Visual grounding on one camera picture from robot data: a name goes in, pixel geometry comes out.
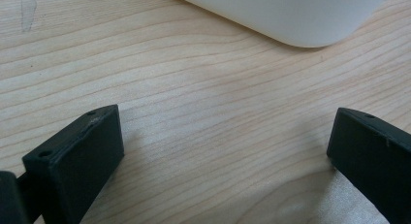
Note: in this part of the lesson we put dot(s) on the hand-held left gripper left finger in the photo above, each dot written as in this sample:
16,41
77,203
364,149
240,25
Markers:
77,166

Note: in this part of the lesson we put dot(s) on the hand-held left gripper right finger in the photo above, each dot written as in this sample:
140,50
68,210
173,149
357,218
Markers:
374,156

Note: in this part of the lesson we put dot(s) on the white plastic bin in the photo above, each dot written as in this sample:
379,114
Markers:
290,14

